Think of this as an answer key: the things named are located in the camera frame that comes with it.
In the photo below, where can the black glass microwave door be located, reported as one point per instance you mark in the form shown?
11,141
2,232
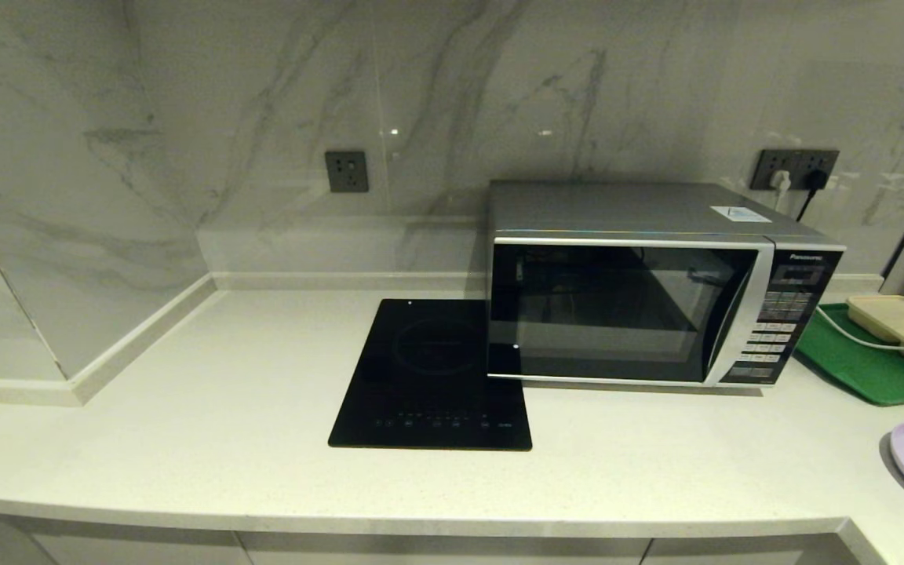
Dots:
617,314

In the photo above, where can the silver Panasonic microwave oven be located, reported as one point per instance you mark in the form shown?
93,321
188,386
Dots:
617,208

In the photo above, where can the white paper sheet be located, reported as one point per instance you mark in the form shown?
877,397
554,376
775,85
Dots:
741,213

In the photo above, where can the black induction cooktop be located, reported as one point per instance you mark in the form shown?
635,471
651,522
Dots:
421,377

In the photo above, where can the white power plug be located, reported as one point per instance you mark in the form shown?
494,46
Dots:
781,182

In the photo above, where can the black power plug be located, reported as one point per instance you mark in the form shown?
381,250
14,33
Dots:
816,180

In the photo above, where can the grey cabinet door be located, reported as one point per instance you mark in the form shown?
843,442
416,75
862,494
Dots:
734,553

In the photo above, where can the green plastic tray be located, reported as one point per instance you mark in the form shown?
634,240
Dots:
860,373

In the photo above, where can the beige lidded container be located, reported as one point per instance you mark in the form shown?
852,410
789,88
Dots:
899,322

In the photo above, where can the grey single wall socket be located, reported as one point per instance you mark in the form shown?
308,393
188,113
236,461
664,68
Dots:
346,171

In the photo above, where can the grey double wall socket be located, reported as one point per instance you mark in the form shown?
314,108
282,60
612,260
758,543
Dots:
801,161

